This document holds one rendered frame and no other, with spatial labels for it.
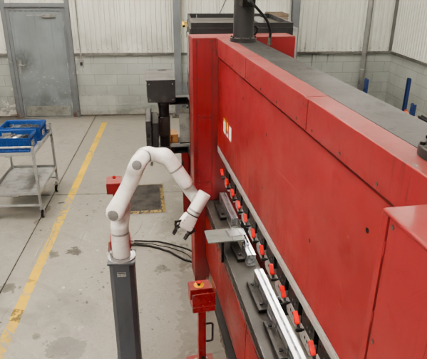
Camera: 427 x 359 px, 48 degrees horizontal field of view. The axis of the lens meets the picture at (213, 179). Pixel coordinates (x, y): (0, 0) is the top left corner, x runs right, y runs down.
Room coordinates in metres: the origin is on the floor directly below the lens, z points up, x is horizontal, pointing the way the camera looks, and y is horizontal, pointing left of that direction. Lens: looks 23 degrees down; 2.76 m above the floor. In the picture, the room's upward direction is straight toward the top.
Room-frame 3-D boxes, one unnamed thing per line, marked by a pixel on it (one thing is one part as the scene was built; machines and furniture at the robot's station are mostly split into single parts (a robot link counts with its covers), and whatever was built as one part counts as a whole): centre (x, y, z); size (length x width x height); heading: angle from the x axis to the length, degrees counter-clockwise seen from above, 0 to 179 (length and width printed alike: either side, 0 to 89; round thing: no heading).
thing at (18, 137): (5.40, 2.40, 0.92); 0.50 x 0.36 x 0.18; 95
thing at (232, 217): (3.62, -0.13, 0.92); 0.50 x 0.06 x 0.10; 10
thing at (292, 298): (1.92, -0.43, 1.26); 0.15 x 0.09 x 0.17; 10
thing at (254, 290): (2.47, -0.28, 0.89); 0.30 x 0.05 x 0.03; 10
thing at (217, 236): (3.05, -0.08, 1.00); 0.26 x 0.18 x 0.01; 100
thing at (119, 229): (2.79, 0.61, 1.30); 0.19 x 0.12 x 0.24; 173
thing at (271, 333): (2.08, -0.35, 0.89); 0.30 x 0.05 x 0.03; 10
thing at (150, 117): (4.17, 0.55, 1.42); 0.45 x 0.12 x 0.36; 7
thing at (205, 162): (4.07, -0.23, 1.15); 0.85 x 0.25 x 2.30; 100
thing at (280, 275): (2.12, -0.40, 1.26); 0.15 x 0.09 x 0.17; 10
